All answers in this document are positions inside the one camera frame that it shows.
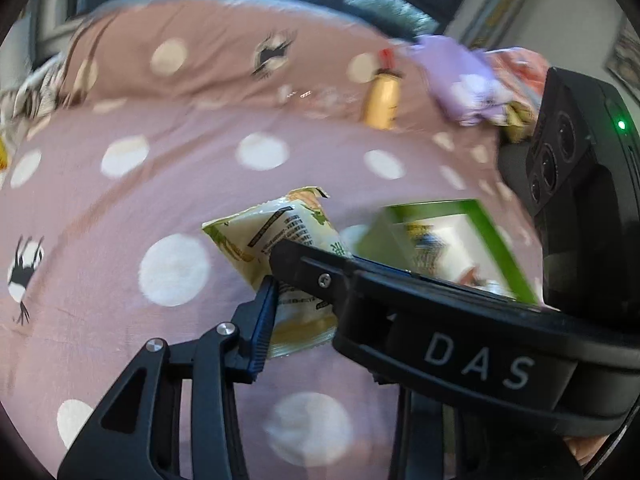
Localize pink dotted pillow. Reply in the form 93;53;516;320
60;0;451;126

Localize striped white cloth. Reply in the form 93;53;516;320
0;55;66;121

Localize person's right hand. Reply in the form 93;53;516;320
564;432;618;468

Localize green white snack packet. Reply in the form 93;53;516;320
201;186;353;359

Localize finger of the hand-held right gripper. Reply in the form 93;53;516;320
270;239;361;311

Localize pink dotted bed sheet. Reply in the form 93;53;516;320
0;105;546;480

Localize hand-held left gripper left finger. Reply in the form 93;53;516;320
57;275;281;480

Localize green cardboard box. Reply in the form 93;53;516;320
355;199;541;306

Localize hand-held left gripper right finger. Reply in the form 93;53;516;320
390;390;453;480

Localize orange patterned cloth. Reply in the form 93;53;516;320
482;47;551;141

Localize purple printed cloth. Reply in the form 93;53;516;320
410;35;511;126

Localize yellow bottle with red straw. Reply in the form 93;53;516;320
362;49;405;130

